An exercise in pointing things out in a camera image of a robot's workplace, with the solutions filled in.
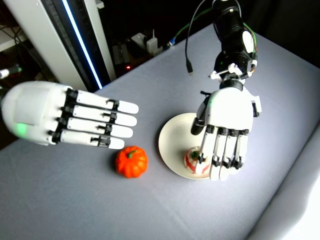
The black device with red light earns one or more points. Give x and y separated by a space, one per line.
128 67

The small white box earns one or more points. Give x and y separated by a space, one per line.
138 39

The red white toy cupcake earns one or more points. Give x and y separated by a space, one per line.
192 165

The grey table cloth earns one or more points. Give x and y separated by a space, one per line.
100 205

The white round plate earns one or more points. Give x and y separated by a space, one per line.
172 140

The white shelf board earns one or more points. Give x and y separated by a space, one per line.
7 40

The white power adapter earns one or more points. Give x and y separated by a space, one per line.
153 45

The white column with light strip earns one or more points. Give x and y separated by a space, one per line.
40 30

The orange toy pumpkin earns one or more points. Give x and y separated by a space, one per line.
131 163

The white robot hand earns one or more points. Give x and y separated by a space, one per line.
230 107
32 107

